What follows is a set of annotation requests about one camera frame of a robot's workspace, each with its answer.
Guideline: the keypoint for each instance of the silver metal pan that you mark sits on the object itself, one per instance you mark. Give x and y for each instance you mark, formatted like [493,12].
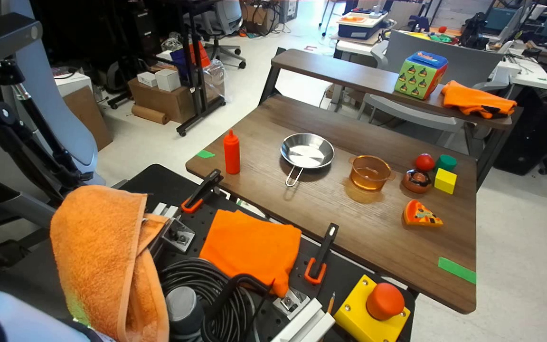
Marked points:
[305,150]

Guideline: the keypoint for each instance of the red squeeze bottle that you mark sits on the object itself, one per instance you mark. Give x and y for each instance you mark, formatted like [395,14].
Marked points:
[231,154]

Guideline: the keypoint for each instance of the short green tape strip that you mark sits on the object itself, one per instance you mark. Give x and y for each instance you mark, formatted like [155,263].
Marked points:
[205,154]

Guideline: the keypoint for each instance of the folded orange cloth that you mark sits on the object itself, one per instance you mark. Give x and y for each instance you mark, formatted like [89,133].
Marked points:
[250,247]

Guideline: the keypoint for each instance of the amber transparent bowl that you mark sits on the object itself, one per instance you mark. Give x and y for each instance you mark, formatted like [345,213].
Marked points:
[368,173]

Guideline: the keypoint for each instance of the dark wooden bench table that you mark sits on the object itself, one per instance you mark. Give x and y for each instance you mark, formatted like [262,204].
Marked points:
[336,71]

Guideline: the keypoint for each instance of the black floor stand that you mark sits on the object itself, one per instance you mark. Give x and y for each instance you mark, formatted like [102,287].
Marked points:
[193,76]

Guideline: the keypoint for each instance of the large cardboard box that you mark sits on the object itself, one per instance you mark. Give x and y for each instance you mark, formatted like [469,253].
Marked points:
[161,101]

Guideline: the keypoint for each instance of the cardboard tube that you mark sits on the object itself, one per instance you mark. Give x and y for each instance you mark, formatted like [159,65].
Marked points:
[148,114]

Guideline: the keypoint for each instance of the brown toy donut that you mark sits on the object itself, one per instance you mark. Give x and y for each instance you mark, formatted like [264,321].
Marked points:
[415,181]

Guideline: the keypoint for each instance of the small wooden stick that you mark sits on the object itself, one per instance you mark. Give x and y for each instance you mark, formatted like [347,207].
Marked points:
[330,302]

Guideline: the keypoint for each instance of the white height-adjustable desk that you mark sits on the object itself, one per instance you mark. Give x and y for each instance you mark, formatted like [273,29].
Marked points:
[355,50]

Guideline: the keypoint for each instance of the white cardboard boxes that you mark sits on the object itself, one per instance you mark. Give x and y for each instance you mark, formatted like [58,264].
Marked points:
[159,78]

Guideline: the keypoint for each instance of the red toy ball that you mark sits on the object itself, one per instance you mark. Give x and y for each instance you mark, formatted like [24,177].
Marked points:
[423,162]

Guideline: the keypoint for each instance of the aluminium extrusion bar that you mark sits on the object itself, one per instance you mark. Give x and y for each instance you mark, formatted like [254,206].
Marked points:
[303,320]

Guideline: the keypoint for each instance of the toy pizza slice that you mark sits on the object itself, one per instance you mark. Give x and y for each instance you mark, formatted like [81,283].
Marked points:
[417,215]

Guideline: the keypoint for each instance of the grey office chair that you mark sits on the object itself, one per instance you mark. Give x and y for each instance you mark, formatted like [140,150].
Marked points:
[222,29]

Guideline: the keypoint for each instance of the grey cylinder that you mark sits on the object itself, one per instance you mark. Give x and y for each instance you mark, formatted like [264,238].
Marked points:
[182,306]

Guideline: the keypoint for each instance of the yellow emergency stop box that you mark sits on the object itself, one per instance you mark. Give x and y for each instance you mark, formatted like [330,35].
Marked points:
[370,310]

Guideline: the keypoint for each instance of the device with orange top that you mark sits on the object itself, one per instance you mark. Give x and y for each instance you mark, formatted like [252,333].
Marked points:
[360,25]

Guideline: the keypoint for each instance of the green toy block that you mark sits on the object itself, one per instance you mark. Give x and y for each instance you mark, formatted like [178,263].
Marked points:
[446,162]

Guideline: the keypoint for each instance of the colourful toy cube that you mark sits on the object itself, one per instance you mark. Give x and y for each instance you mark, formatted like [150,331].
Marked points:
[419,74]

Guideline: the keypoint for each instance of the orange terry towel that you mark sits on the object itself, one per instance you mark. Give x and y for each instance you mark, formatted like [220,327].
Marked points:
[104,259]

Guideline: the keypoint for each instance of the brown cardboard box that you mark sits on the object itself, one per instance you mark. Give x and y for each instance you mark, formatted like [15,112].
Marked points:
[85,114]

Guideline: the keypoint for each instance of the long green tape strip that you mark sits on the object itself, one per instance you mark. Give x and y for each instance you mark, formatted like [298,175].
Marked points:
[455,270]

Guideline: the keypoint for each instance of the crumpled orange cloth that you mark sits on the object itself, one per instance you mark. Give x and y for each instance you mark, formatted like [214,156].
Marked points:
[474,99]

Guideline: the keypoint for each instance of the black office chair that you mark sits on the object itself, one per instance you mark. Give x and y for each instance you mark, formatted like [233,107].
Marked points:
[531,135]

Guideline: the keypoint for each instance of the square metal bracket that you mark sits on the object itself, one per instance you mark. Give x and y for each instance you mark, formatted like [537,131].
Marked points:
[292,302]
[176,232]

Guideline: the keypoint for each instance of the small white bracket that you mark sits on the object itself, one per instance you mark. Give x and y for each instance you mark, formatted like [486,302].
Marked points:
[161,209]

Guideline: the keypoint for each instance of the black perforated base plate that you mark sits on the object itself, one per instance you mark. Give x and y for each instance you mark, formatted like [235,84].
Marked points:
[151,183]

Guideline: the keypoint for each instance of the black camera tripod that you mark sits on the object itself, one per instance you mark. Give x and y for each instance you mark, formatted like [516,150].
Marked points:
[7,139]

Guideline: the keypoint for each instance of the black stereo camera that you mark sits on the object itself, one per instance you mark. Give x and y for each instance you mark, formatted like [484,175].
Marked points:
[0,38]

